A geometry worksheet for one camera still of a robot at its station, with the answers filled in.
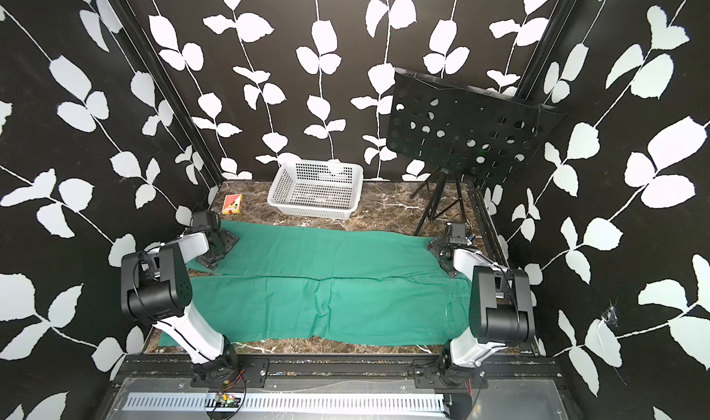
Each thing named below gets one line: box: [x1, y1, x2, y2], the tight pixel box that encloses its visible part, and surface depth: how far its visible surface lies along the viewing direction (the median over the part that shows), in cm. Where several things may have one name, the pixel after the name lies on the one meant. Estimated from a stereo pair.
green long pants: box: [185, 221, 473, 347], surface depth 90 cm
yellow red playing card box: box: [221, 194, 244, 215], surface depth 113 cm
